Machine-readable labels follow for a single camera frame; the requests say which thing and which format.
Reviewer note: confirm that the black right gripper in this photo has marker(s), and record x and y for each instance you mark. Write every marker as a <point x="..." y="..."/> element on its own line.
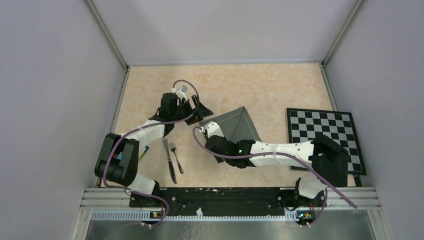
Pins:
<point x="219" y="159"/>

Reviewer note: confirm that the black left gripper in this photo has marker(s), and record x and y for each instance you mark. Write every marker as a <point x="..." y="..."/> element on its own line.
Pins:
<point x="198" y="116"/>

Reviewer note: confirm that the grey cloth napkin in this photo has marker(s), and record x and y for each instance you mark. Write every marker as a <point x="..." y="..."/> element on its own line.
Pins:
<point x="236" y="125"/>

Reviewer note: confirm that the silver fork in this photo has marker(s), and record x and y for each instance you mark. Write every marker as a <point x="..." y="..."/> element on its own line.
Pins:
<point x="173" y="148"/>

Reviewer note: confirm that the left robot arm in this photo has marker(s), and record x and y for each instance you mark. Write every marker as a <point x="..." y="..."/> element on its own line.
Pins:
<point x="118" y="158"/>

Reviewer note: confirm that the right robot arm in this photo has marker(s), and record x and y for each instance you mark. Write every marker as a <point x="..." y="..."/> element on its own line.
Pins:
<point x="326" y="160"/>

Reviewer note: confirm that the silver table knife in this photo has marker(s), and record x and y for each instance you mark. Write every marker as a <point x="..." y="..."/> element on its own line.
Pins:
<point x="165" y="144"/>

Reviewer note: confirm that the colourful card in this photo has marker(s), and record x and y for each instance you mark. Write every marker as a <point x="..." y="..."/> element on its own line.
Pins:
<point x="142" y="154"/>

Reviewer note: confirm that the black white checkerboard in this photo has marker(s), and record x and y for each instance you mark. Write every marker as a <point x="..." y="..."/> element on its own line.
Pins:
<point x="305" y="124"/>

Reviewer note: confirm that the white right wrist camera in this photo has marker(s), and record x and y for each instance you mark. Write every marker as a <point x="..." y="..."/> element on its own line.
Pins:
<point x="213" y="129"/>

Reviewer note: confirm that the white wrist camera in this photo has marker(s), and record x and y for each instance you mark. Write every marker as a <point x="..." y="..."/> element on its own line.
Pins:
<point x="180" y="92"/>
<point x="213" y="129"/>

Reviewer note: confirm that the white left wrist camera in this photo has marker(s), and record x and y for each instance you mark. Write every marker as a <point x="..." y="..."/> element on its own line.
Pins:
<point x="180" y="92"/>

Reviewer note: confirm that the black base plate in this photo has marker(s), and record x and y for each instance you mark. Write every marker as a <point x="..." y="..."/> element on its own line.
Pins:
<point x="227" y="201"/>

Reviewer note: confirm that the aluminium frame rail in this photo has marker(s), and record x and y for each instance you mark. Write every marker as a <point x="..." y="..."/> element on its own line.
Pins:
<point x="113" y="204"/>

